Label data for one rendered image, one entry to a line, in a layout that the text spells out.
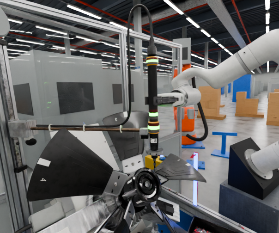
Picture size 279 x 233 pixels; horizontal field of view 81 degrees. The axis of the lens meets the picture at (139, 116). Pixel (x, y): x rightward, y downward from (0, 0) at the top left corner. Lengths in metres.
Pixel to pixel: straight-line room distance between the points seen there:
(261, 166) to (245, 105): 8.67
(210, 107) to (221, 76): 7.91
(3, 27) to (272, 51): 1.10
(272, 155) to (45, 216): 1.08
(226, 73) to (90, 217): 0.73
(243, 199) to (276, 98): 7.00
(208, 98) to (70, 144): 8.25
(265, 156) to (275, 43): 0.65
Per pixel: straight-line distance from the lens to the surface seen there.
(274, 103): 8.04
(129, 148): 0.70
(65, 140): 0.58
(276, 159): 1.15
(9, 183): 1.07
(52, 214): 0.70
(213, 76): 0.74
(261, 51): 0.72
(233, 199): 1.25
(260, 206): 1.19
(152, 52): 0.62
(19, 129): 0.91
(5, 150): 1.00
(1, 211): 1.29
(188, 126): 4.52
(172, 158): 0.90
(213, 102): 8.58
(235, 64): 0.72
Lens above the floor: 1.55
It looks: 9 degrees down
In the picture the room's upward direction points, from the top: 2 degrees counter-clockwise
